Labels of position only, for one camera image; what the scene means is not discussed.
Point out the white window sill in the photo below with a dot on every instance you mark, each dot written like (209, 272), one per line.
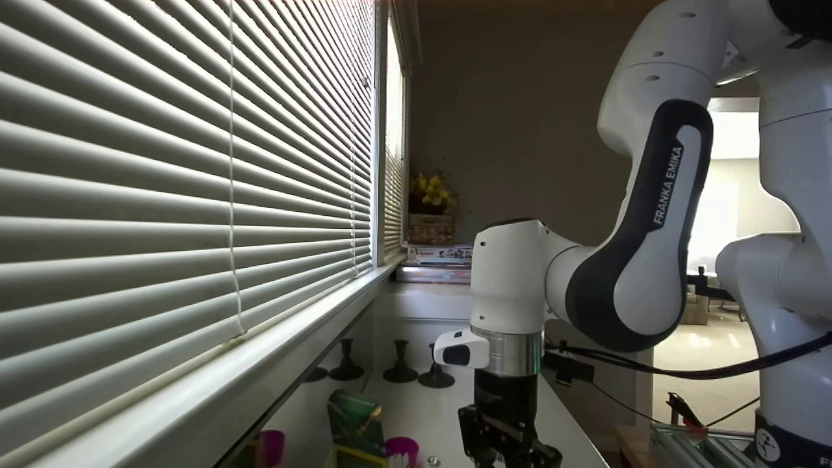
(217, 380)

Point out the magenta plastic cup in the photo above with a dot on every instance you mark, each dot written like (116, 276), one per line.
(402, 454)

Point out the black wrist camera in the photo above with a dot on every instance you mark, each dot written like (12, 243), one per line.
(568, 364)

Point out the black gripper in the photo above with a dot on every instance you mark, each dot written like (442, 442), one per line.
(508, 398)

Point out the narrow white window blind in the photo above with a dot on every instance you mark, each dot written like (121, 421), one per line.
(397, 130)

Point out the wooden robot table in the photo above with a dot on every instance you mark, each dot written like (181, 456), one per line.
(629, 449)

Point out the brown flower basket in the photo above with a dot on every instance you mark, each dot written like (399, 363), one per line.
(433, 229)

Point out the yellow green crayon box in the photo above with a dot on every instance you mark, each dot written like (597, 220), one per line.
(356, 420)

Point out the colourful cover book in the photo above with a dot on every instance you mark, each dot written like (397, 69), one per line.
(438, 254)

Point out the white window frame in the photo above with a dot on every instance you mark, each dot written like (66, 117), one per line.
(378, 130)

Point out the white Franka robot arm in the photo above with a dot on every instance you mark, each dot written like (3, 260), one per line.
(641, 260)

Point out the green striped board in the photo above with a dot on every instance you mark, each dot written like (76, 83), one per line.
(702, 449)

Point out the wide white window blind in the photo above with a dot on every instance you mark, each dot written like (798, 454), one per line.
(131, 173)

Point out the small silver disc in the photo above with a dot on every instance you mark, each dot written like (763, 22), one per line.
(429, 464)

